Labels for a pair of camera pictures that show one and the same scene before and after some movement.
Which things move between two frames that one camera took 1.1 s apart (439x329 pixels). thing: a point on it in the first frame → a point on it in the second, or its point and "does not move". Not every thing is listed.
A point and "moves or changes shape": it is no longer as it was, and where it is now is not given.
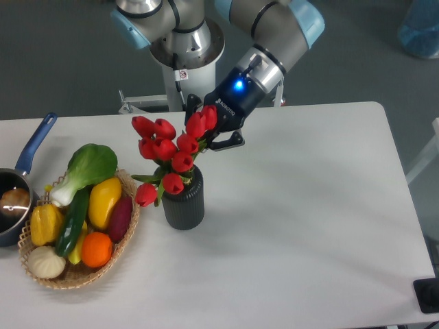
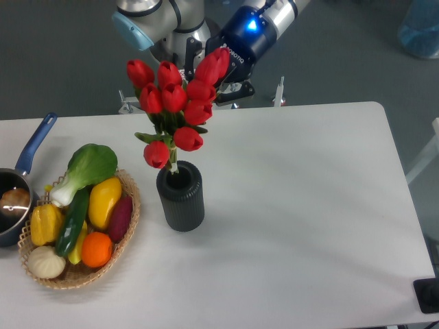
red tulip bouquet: [173, 160] moves or changes shape
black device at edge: [426, 291] does not move
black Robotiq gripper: [232, 99] → [247, 35]
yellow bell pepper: [46, 223] does not move
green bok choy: [87, 165] does not move
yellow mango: [105, 194] does not move
